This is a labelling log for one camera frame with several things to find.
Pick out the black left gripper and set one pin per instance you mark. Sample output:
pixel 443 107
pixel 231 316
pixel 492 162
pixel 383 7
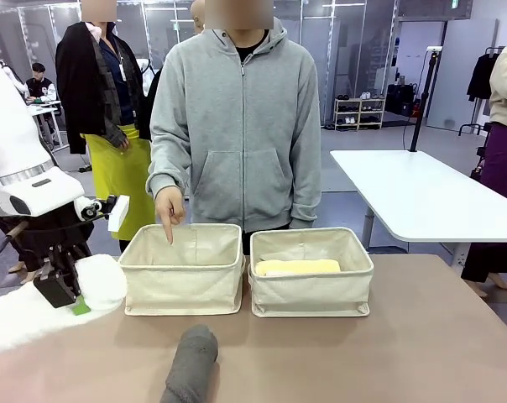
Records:
pixel 60 233

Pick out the white fluffy towel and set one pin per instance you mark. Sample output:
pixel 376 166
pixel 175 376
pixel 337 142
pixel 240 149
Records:
pixel 106 281

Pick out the yellow fluffy towel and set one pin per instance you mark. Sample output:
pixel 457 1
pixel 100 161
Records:
pixel 297 266

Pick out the person's left forearm grey sleeve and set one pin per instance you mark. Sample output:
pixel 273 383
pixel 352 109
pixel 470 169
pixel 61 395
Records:
pixel 306 180

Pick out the person's right forearm grey sleeve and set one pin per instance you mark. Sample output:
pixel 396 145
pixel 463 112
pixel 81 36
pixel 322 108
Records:
pixel 167 163

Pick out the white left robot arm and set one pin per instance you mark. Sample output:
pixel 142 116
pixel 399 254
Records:
pixel 14 168

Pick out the person's right hand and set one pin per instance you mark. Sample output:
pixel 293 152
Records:
pixel 169 207

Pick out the cream fabric basket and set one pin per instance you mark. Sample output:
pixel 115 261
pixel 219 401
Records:
pixel 308 294
pixel 182 289

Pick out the grey rolled towel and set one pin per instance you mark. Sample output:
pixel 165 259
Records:
pixel 192 365

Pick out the white background desk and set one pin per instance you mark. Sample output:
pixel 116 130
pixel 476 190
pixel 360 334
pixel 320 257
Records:
pixel 48 115

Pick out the person in black jacket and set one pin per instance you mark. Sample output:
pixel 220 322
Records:
pixel 111 105

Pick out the seated person in varsity jacket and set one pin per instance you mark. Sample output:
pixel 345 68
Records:
pixel 41 86

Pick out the person in grey hoodie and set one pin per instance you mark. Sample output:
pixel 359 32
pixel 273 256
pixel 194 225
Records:
pixel 241 138

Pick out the wooden shoe rack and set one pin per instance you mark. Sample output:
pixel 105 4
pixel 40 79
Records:
pixel 359 113

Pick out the white table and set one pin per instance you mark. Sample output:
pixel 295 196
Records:
pixel 425 193

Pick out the black cases stack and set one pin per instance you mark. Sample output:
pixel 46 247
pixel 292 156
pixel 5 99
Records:
pixel 400 98

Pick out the person in beige top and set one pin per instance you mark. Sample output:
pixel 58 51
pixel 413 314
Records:
pixel 503 168

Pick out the black hanging garment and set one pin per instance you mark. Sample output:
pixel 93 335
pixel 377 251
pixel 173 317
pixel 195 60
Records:
pixel 482 77

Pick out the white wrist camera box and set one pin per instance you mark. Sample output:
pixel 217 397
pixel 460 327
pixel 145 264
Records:
pixel 119 214

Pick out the black camera stand pole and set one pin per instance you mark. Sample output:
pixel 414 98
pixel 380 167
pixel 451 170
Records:
pixel 421 101

